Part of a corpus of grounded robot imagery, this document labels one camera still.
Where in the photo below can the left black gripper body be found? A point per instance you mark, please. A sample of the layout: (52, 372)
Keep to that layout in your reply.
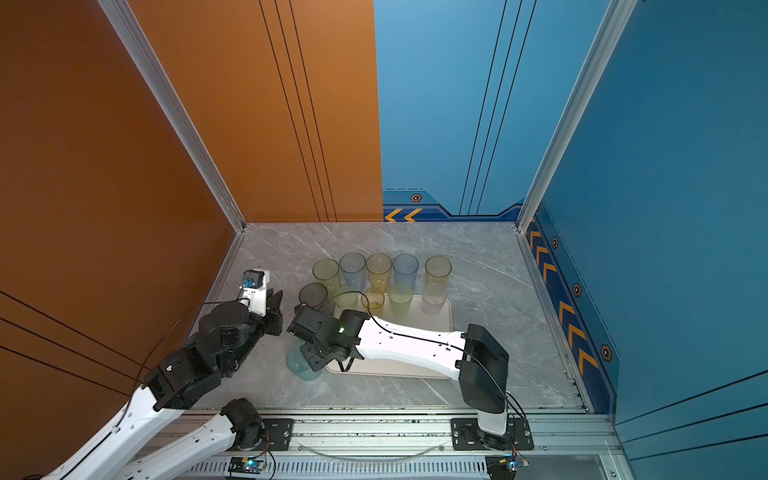
(271, 324)

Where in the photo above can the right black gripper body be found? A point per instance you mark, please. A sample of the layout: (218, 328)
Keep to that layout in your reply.
(318, 355)

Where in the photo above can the short pale green glass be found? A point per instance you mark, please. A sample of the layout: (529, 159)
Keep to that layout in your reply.
(346, 298)

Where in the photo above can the short yellow glass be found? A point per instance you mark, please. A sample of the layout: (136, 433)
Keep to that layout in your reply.
(373, 301)

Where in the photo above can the short light green glass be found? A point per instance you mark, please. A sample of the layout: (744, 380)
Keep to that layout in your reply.
(400, 297)

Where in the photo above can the clear short glass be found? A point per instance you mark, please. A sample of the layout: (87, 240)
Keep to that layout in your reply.
(433, 298)

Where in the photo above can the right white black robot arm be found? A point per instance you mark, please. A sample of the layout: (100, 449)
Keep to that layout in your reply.
(474, 358)

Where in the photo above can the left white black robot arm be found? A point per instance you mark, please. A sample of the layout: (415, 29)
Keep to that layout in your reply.
(174, 386)

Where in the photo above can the white rectangular plastic tray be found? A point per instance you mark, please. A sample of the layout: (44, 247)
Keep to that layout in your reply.
(420, 369)

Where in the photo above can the teal glass lower left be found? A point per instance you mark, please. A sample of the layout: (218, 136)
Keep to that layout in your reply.
(298, 365)

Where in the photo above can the dark smoky grey glass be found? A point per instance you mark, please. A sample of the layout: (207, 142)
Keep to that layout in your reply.
(313, 295)

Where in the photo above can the tall green glass back row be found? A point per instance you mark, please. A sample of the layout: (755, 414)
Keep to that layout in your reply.
(327, 271)

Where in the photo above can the tall grey-blue glass back row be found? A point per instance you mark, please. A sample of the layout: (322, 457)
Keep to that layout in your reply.
(353, 268)

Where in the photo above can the tall yellow glass back row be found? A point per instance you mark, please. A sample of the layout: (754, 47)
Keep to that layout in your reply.
(379, 268)

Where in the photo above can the tall blue glass back row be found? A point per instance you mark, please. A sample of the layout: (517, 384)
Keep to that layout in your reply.
(405, 269)

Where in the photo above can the tall amber glass back right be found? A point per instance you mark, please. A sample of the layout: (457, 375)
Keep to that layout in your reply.
(438, 270)

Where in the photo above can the left green circuit board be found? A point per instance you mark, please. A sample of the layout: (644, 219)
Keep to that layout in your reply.
(249, 465)

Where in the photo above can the green circuit board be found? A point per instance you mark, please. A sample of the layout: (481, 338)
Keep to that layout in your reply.
(505, 467)
(249, 465)

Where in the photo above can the right green circuit board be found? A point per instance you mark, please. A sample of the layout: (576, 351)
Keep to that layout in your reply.
(505, 467)

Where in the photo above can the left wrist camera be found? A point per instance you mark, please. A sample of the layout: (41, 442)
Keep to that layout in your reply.
(255, 282)

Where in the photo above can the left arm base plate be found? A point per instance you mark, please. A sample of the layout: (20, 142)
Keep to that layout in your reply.
(273, 434)

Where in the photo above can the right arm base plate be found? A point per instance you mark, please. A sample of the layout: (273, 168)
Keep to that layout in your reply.
(466, 435)

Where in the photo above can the aluminium front rail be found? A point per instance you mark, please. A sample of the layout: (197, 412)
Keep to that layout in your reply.
(400, 444)

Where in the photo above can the left aluminium corner post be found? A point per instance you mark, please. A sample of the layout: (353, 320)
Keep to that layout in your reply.
(128, 29)

